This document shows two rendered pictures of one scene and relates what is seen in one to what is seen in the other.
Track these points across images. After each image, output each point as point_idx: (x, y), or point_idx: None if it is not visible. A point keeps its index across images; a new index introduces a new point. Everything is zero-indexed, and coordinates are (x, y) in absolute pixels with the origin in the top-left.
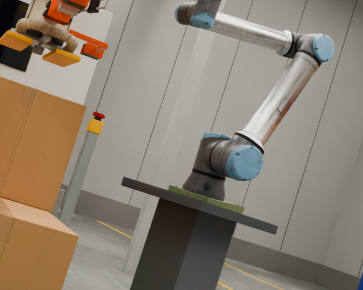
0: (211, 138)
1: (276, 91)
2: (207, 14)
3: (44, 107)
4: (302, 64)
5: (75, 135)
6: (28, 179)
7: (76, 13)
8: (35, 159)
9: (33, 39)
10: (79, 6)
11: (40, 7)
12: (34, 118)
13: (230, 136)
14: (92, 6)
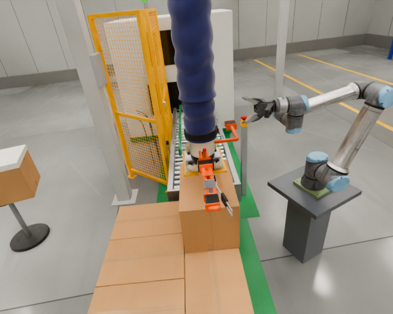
0: (312, 162)
1: (352, 136)
2: (295, 129)
3: (218, 214)
4: (371, 115)
5: (238, 218)
6: (223, 240)
7: None
8: (223, 233)
9: None
10: None
11: (194, 147)
12: (215, 219)
13: (324, 159)
14: (223, 202)
